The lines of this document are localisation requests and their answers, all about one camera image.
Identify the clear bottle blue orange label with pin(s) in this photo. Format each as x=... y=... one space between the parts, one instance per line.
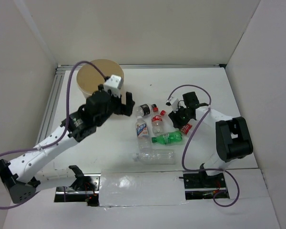
x=143 y=136

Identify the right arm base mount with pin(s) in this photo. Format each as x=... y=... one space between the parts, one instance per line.
x=199 y=185

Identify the small clear bottle red label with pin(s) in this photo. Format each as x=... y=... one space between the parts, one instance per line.
x=157 y=122

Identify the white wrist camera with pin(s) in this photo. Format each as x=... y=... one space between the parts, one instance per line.
x=113 y=85
x=173 y=103

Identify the beige plastic bin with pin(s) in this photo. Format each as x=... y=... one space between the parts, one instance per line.
x=88 y=78

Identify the green plastic bottle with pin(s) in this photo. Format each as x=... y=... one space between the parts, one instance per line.
x=168 y=138

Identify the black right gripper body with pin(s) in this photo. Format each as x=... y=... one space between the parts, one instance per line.
x=180 y=117

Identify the large clear bottle red label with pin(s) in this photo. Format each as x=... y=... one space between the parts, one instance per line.
x=186 y=129

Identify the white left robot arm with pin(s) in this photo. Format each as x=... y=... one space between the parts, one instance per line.
x=23 y=177

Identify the clear bottle black label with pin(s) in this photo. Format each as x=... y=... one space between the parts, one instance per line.
x=144 y=110

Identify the aluminium frame rail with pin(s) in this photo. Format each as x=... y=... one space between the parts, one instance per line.
x=159 y=79

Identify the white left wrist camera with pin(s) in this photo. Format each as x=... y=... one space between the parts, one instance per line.
x=113 y=85

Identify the large clear unlabelled bottle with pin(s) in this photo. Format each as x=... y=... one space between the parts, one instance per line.
x=155 y=157

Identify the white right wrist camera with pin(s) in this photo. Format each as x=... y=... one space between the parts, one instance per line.
x=173 y=103

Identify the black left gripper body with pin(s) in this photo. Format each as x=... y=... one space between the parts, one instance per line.
x=115 y=107

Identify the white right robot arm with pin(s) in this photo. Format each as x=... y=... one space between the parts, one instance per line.
x=232 y=137

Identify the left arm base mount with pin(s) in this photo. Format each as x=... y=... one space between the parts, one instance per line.
x=85 y=188

